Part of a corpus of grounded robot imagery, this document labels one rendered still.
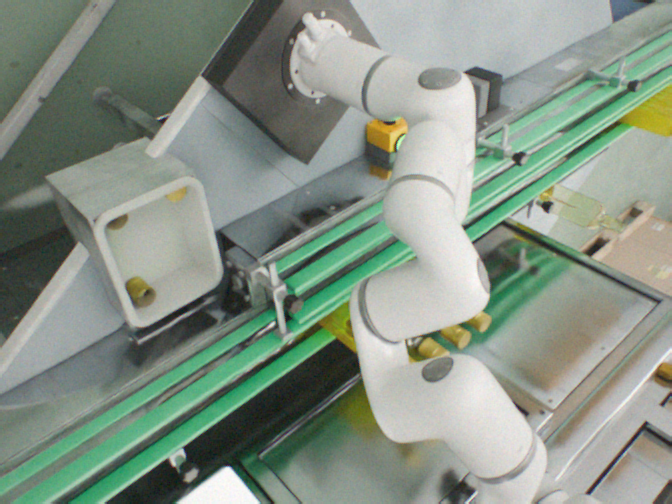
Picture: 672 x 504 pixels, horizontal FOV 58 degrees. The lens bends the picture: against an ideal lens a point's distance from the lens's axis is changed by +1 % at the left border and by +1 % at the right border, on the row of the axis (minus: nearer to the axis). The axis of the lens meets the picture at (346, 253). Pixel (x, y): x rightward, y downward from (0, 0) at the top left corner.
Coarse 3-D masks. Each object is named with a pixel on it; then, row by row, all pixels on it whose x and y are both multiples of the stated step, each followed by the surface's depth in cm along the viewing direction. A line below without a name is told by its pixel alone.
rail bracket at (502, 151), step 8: (504, 128) 123; (480, 136) 130; (504, 136) 124; (480, 144) 130; (488, 144) 128; (504, 144) 125; (496, 152) 127; (504, 152) 125; (512, 152) 125; (520, 152) 124; (520, 160) 123
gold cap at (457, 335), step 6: (444, 330) 107; (450, 330) 107; (456, 330) 106; (462, 330) 106; (444, 336) 108; (450, 336) 107; (456, 336) 106; (462, 336) 105; (468, 336) 107; (456, 342) 106; (462, 342) 106; (462, 348) 107
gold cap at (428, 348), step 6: (426, 342) 105; (432, 342) 105; (420, 348) 105; (426, 348) 104; (432, 348) 104; (438, 348) 104; (420, 354) 106; (426, 354) 104; (432, 354) 103; (438, 354) 103; (444, 354) 103
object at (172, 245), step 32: (160, 192) 87; (192, 192) 93; (96, 224) 83; (128, 224) 95; (160, 224) 99; (192, 224) 100; (128, 256) 97; (160, 256) 102; (192, 256) 106; (160, 288) 102; (192, 288) 102; (128, 320) 95
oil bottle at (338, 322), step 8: (344, 304) 111; (336, 312) 110; (344, 312) 110; (320, 320) 114; (328, 320) 111; (336, 320) 109; (344, 320) 108; (328, 328) 113; (336, 328) 110; (344, 328) 108; (336, 336) 112; (344, 336) 109; (352, 336) 107; (352, 344) 108
